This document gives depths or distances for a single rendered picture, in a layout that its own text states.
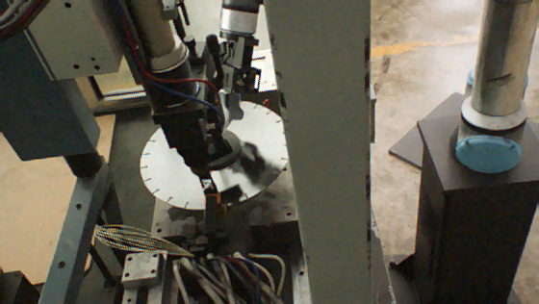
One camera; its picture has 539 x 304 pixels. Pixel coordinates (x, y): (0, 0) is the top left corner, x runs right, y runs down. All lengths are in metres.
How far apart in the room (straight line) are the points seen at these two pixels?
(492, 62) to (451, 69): 1.86
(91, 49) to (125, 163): 0.83
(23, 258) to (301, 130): 1.22
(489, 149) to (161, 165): 0.67
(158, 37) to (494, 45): 0.57
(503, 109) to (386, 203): 1.20
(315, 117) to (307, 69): 0.03
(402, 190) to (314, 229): 2.00
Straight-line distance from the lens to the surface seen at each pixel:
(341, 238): 0.31
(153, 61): 0.79
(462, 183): 1.34
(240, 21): 1.08
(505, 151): 1.15
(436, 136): 1.45
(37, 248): 1.42
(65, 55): 0.74
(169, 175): 1.15
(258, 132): 1.18
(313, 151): 0.25
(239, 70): 1.08
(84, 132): 0.82
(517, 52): 1.04
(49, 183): 1.56
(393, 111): 2.65
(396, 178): 2.34
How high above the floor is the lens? 1.74
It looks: 45 degrees down
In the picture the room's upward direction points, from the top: 11 degrees counter-clockwise
